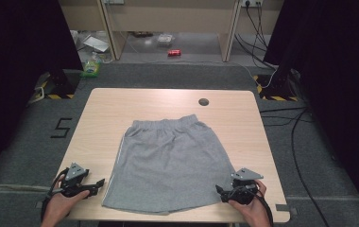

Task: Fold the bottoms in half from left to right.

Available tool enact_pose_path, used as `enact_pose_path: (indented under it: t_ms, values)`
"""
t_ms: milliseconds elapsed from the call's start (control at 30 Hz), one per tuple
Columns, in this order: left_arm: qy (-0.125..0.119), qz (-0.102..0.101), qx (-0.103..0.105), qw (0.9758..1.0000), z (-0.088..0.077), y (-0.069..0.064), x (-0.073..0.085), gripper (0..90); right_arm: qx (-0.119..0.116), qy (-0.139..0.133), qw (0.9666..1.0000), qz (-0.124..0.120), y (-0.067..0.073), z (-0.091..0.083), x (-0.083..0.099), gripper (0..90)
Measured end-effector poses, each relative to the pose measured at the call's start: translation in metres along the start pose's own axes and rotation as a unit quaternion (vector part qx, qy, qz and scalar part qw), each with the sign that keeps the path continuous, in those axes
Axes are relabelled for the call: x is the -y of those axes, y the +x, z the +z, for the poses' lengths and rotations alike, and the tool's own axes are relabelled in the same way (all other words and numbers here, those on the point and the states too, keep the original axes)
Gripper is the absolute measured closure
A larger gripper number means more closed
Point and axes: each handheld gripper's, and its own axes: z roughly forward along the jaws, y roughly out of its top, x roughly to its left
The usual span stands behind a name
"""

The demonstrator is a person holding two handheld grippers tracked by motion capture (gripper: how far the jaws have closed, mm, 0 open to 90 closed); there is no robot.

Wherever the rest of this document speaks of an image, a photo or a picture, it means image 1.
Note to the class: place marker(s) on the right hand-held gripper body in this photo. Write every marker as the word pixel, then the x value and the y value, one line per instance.
pixel 243 192

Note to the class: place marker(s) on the black tape numeral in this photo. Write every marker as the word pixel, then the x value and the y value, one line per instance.
pixel 61 128

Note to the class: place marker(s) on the grey shorts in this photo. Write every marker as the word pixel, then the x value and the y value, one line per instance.
pixel 168 164

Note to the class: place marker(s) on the person's left hand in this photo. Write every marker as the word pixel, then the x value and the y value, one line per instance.
pixel 59 208

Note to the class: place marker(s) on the grey floor tape piece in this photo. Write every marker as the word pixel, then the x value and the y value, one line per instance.
pixel 286 209
pixel 38 205

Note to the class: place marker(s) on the red drink can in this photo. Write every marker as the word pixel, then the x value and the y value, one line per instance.
pixel 174 52

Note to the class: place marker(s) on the green packet on floor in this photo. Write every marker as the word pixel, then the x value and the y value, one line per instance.
pixel 91 66

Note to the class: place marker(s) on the white wall socket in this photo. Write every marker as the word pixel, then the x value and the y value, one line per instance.
pixel 252 3

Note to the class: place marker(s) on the clear plastic container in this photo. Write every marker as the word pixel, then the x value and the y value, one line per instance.
pixel 165 40

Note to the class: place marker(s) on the black stand base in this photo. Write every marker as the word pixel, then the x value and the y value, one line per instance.
pixel 64 82
pixel 278 86

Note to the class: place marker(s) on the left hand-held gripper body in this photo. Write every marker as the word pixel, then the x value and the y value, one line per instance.
pixel 73 176

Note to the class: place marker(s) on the yellow black hazard tape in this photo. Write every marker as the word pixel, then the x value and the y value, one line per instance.
pixel 54 96
pixel 278 98

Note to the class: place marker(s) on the dark round table grommet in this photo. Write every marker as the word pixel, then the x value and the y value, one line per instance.
pixel 203 101

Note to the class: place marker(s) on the person's right hand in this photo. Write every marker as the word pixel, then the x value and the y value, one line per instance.
pixel 258 214

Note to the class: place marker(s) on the black curtain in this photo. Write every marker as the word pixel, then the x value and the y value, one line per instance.
pixel 17 63
pixel 341 78

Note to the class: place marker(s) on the white flat board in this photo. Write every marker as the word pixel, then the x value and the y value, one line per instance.
pixel 96 43

